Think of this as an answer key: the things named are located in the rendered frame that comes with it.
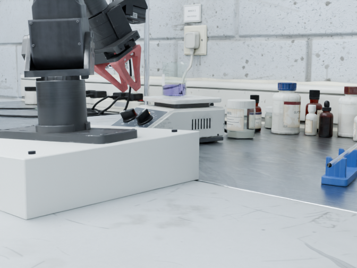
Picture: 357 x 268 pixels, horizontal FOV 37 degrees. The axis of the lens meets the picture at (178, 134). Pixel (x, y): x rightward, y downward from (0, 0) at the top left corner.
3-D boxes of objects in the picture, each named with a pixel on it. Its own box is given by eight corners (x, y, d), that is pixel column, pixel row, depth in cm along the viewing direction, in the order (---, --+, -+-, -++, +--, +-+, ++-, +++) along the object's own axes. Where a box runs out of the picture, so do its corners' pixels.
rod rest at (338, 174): (347, 187, 70) (348, 159, 69) (320, 184, 71) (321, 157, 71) (360, 173, 78) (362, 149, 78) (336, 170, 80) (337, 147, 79)
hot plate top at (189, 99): (173, 104, 101) (173, 99, 101) (141, 100, 111) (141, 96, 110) (223, 102, 108) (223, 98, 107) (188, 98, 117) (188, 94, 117)
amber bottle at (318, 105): (304, 132, 125) (306, 90, 124) (304, 130, 129) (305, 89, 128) (322, 132, 124) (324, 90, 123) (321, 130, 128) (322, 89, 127)
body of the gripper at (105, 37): (105, 45, 102) (87, 9, 99) (143, 39, 95) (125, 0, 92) (83, 62, 98) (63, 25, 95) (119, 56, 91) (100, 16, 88)
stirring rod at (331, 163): (331, 163, 67) (359, 143, 84) (326, 162, 67) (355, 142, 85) (331, 168, 67) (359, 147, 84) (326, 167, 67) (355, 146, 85)
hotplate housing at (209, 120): (139, 150, 97) (139, 106, 96) (105, 141, 108) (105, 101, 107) (234, 141, 110) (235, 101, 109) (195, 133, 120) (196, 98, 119)
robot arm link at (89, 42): (28, 34, 73) (16, 31, 67) (94, 32, 73) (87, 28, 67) (31, 82, 73) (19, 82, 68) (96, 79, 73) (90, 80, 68)
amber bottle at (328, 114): (334, 137, 117) (336, 100, 116) (320, 137, 117) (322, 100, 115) (330, 135, 120) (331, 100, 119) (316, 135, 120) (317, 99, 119)
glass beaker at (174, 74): (175, 100, 105) (175, 58, 104) (155, 99, 109) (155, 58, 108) (195, 99, 110) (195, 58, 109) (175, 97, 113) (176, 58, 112)
